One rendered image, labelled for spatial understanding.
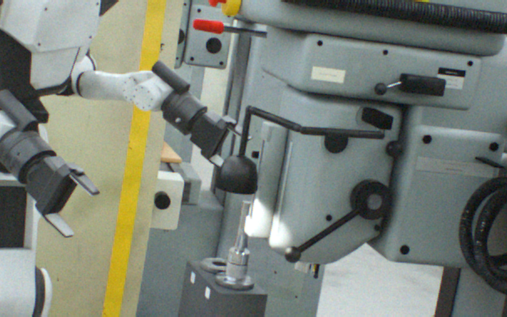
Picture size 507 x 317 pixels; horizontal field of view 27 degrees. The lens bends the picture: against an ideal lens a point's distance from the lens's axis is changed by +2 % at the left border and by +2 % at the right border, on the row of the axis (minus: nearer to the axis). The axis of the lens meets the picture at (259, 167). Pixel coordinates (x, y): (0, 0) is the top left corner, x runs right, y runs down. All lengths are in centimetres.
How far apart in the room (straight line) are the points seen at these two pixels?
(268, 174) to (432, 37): 37
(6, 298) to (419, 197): 98
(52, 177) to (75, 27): 45
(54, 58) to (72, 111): 123
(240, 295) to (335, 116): 63
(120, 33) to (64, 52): 120
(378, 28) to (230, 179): 36
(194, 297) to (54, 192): 54
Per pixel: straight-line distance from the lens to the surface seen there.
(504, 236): 210
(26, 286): 243
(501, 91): 195
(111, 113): 360
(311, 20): 176
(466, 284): 222
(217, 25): 194
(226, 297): 231
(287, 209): 188
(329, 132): 172
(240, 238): 234
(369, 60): 181
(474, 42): 188
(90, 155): 362
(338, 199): 187
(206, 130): 247
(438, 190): 192
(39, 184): 206
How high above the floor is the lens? 184
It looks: 11 degrees down
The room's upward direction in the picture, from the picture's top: 10 degrees clockwise
